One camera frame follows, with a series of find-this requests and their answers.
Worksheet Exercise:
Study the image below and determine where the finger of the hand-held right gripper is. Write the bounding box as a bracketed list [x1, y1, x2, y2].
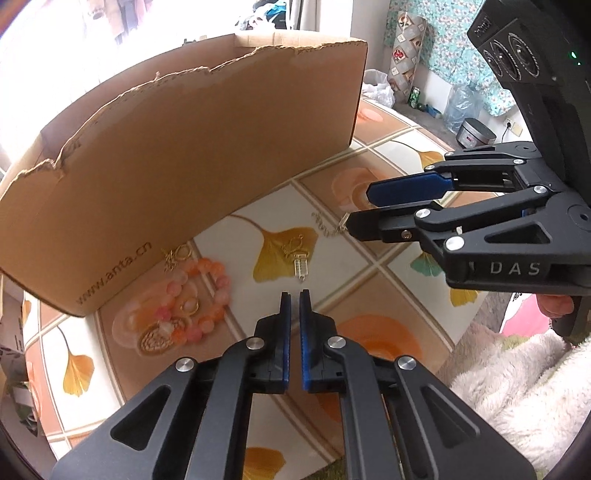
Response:
[347, 187, 573, 252]
[368, 141, 564, 208]

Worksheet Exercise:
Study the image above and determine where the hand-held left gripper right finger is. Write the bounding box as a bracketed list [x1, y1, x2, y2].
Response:
[299, 289, 533, 480]

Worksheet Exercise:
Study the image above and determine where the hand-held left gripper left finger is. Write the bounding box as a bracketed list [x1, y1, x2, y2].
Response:
[48, 290, 293, 480]

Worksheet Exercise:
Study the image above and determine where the gold charm chain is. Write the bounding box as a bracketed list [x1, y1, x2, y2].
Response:
[311, 211, 352, 237]

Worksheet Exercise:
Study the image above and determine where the pink orange bead bracelet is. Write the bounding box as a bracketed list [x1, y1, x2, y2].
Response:
[157, 259, 232, 344]

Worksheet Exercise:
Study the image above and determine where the brown cardboard box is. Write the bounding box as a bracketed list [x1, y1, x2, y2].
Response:
[0, 32, 369, 318]

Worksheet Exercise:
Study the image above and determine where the person's right hand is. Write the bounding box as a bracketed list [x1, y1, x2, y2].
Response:
[538, 294, 574, 319]

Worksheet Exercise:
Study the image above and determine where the silver rice cooker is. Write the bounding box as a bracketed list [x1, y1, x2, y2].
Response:
[455, 117, 498, 148]

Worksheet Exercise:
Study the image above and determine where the clear plastic bottle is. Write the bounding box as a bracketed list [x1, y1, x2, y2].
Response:
[443, 84, 478, 134]

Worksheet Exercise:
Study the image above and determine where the white plastic bag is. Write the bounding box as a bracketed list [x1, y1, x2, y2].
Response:
[361, 69, 396, 108]

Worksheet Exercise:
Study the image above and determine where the teal floral cloth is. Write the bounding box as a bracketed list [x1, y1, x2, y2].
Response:
[427, 0, 525, 116]

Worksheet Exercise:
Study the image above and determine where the round gold filigree pendant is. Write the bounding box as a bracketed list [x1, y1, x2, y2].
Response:
[139, 325, 172, 354]

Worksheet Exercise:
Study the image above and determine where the patterned paper roll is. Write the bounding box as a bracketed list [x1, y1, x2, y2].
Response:
[385, 0, 434, 93]

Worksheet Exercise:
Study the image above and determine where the pink cloth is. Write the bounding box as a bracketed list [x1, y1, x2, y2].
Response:
[501, 292, 555, 337]

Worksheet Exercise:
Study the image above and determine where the clutter of clothes and cups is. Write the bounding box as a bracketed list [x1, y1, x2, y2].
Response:
[235, 0, 301, 33]

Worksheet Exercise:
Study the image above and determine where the white fluffy blanket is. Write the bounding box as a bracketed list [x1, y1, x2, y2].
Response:
[450, 318, 591, 469]

